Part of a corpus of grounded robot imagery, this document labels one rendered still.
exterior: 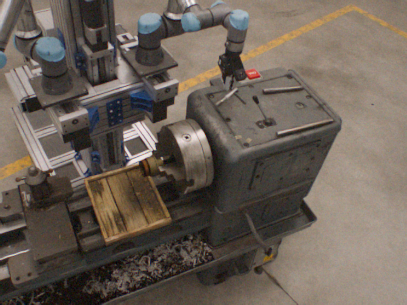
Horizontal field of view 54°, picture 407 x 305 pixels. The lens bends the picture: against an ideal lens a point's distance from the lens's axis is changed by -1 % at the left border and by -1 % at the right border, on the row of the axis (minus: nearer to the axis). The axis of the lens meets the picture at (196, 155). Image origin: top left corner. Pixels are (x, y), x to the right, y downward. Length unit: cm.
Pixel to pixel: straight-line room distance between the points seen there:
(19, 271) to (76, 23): 114
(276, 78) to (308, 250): 136
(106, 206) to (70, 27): 86
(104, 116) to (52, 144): 98
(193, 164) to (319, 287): 148
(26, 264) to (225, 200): 87
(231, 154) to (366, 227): 179
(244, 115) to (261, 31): 311
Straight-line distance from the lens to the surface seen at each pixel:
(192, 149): 166
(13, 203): 196
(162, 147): 174
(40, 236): 176
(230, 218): 201
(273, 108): 185
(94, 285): 206
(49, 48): 192
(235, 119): 175
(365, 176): 354
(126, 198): 191
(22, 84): 227
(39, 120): 333
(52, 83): 199
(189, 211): 189
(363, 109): 415
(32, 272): 177
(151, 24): 205
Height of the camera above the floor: 244
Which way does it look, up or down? 48 degrees down
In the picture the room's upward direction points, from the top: 7 degrees clockwise
